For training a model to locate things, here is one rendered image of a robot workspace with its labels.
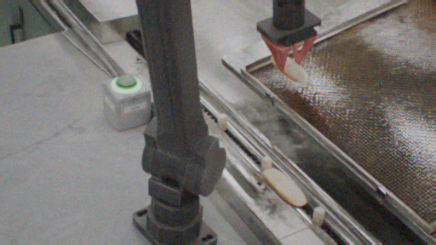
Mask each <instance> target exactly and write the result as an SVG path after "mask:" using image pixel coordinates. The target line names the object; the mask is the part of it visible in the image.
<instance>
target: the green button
mask: <svg viewBox="0 0 436 245"><path fill-rule="evenodd" d="M136 85H137V80H136V78H134V77H132V76H121V77H119V78H117V79H116V86H117V87H118V88H120V89H124V90H129V89H132V88H135V87H136Z"/></svg>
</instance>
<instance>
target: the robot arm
mask: <svg viewBox="0 0 436 245"><path fill-rule="evenodd" d="M135 2H136V6H137V14H138V18H139V22H140V26H141V34H142V38H143V47H144V51H145V55H146V63H147V67H148V76H149V80H150V84H151V89H152V97H153V101H154V109H155V113H156V116H155V117H154V118H153V119H152V120H151V121H150V122H149V124H148V125H147V127H146V129H145V131H144V132H143V136H144V140H145V143H146V144H145V146H144V149H143V151H142V159H141V166H142V170H143V172H147V173H149V174H151V175H152V177H151V178H149V179H148V196H151V197H152V199H151V202H150V204H149V205H148V206H147V207H145V208H141V209H139V210H137V211H136V212H134V213H133V214H132V217H133V225H135V227H136V228H137V230H138V231H140V232H141V233H142V234H143V236H144V237H145V238H146V239H147V240H148V241H149V243H151V245H217V241H218V235H217V234H216V233H215V232H214V231H213V230H212V229H211V228H210V227H209V226H208V225H207V224H206V223H205V222H204V221H203V220H202V218H203V206H202V205H201V204H200V196H203V197H207V196H210V195H211V194H212V193H213V190H214V189H215V188H216V187H217V186H218V184H219V181H220V179H221V176H222V175H223V173H224V170H225V165H226V160H227V152H226V149H225V148H223V147H220V145H219V137H215V136H213V135H210V134H209V127H208V125H207V122H206V121H205V119H204V114H203V112H202V107H201V97H200V89H199V82H198V68H197V61H196V45H195V36H194V30H193V22H192V8H191V0H135ZM321 24H322V20H321V19H320V18H319V17H318V16H317V15H315V14H313V13H312V12H310V11H309V10H307V8H306V0H272V17H270V18H268V19H266V20H261V21H259V22H257V23H256V30H257V31H258V32H260V33H261V39H262V40H263V42H264V43H265V44H266V46H267V48H268V49H269V51H270V52H271V54H272V58H273V60H274V62H275V64H276V67H277V68H278V70H279V71H280V72H284V66H285V63H286V60H287V58H288V54H289V51H290V46H291V47H292V51H293V55H294V59H295V62H296V64H297V65H300V64H301V61H302V60H303V59H304V57H305V55H306V54H307V51H308V50H309V49H310V48H311V47H312V46H313V43H314V42H315V41H316V40H317V38H318V32H317V31H316V30H315V29H313V28H314V27H316V26H319V27H321ZM302 41H303V42H304V43H303V45H302V48H301V52H300V54H299V52H298V43H300V42H302Z"/></svg>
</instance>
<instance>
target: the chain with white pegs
mask: <svg viewBox="0 0 436 245"><path fill-rule="evenodd" d="M125 33H126V34H127V35H128V36H129V37H131V39H132V40H133V41H134V42H135V43H137V45H138V46H139V47H140V48H142V50H143V51H144V48H143V47H142V45H141V44H140V43H138V42H137V40H136V39H135V38H133V37H132V36H131V34H130V33H129V32H128V31H127V32H125ZM144 52H145V51H144ZM201 107H202V110H203V111H204V112H205V113H207V115H208V116H209V117H210V118H211V119H213V121H214V122H215V123H216V124H217V125H219V127H220V128H221V129H222V130H223V131H225V133H226V134H227V135H228V136H229V137H231V139H232V140H233V141H234V142H235V143H237V145H238V146H239V147H240V148H241V149H243V151H244V152H245V153H246V154H247V155H249V157H250V158H251V159H252V160H253V161H255V163H256V164H257V165H258V166H259V167H261V169H262V170H263V171H265V170H266V169H268V168H272V164H273V160H272V159H271V158H270V157H269V156H266V157H263V158H262V161H261V162H260V161H258V160H257V159H256V158H255V156H254V155H252V154H251V153H250V152H249V151H248V150H247V149H246V148H245V147H244V146H243V144H242V143H239V141H238V140H237V138H236V137H234V136H233V135H232V134H231V132H230V131H228V130H227V116H226V115H225V113H222V114H220V115H219V120H218V121H217V119H215V118H214V117H213V115H212V114H211V113H209V112H208V111H207V109H206V108H205V107H203V106H202V105H201ZM300 208H301V209H302V210H303V211H304V212H305V213H306V214H307V215H308V216H309V217H310V218H311V219H313V221H314V222H315V223H316V224H317V225H319V227H320V228H321V229H322V230H323V231H325V233H326V234H327V235H328V236H330V238H331V239H332V240H333V241H334V242H336V244H337V245H343V244H342V242H340V241H339V240H338V239H337V238H336V236H334V235H333V234H332V233H331V232H330V231H329V230H328V229H327V228H326V227H325V225H323V221H324V215H325V210H324V209H323V208H321V207H319V208H315V209H314V210H313V214H312V213H311V212H309V210H308V209H307V208H306V207H305V206H304V205H303V206H301V207H300Z"/></svg>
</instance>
